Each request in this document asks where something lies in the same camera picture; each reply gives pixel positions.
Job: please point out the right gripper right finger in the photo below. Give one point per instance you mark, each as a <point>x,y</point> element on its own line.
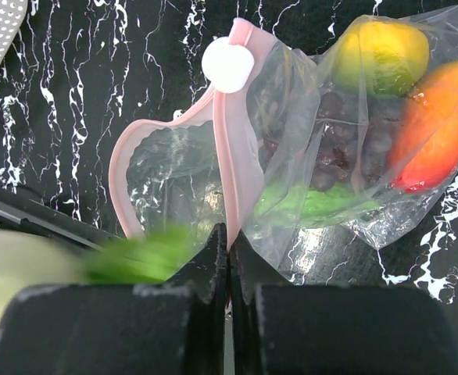
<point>280,328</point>

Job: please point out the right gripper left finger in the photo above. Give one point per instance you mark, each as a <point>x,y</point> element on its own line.
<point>171,328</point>

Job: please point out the white radish toy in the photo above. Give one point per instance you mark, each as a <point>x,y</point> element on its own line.
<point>28,259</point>

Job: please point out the purple grape bunch toy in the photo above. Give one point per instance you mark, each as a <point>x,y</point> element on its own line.
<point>314,138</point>

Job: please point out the clear zip top bag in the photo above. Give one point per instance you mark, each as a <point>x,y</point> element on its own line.
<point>203,167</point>

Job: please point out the white bag zip slider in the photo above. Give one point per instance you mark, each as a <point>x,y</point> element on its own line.
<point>227,67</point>

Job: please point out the green vegetable toy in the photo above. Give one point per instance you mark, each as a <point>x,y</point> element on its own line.
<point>311,208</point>

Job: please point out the black marble pattern mat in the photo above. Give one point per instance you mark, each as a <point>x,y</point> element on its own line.
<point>79,72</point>

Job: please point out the yellow fruit toy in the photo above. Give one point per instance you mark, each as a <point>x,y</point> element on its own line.
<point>389,57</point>

